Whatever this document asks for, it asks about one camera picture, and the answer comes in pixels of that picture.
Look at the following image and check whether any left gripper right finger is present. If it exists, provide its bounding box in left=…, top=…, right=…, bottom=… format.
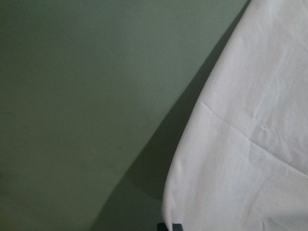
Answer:
left=172, top=223, right=183, bottom=231

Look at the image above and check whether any pink Snoopy t-shirt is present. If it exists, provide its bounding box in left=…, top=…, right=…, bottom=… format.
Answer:
left=162, top=0, right=308, bottom=231

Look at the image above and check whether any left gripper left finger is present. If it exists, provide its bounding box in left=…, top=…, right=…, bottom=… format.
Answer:
left=156, top=223, right=167, bottom=231

